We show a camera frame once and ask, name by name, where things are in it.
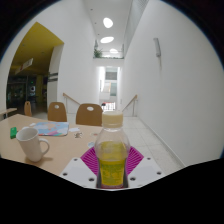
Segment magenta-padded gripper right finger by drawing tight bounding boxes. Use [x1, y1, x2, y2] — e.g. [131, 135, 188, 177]
[125, 146, 166, 188]

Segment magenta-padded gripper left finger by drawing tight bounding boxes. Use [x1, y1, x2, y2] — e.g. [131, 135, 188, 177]
[59, 146, 100, 188]

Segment clear bottle with yellow label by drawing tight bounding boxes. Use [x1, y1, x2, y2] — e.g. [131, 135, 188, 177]
[94, 110, 131, 190]

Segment colourful printed mouse pad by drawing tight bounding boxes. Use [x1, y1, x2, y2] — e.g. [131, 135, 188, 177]
[32, 121, 70, 137]

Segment white ceramic mug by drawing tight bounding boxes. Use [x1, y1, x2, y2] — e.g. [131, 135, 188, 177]
[15, 127, 51, 163]

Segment wooden chair with oval cutout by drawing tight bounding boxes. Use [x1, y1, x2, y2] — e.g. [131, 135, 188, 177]
[75, 103, 104, 127]
[47, 101, 68, 123]

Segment wooden stair handrail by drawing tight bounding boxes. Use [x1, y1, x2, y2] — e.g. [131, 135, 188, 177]
[62, 92, 81, 113]
[121, 94, 138, 117]

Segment small green box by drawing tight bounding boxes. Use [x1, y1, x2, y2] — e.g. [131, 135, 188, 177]
[9, 126, 18, 140]

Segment light wooden table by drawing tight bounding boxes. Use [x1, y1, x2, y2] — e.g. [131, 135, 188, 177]
[0, 107, 18, 118]

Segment dark sign on pillar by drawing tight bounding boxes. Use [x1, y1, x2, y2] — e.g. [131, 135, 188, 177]
[47, 72, 59, 82]

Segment white hanging sign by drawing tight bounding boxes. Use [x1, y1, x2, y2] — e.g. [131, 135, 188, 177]
[14, 57, 34, 75]

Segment green potted plant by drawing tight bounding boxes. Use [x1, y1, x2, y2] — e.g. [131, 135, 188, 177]
[93, 48, 103, 59]

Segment round ceiling lights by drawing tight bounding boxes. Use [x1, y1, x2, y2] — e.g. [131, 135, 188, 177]
[99, 17, 120, 55]

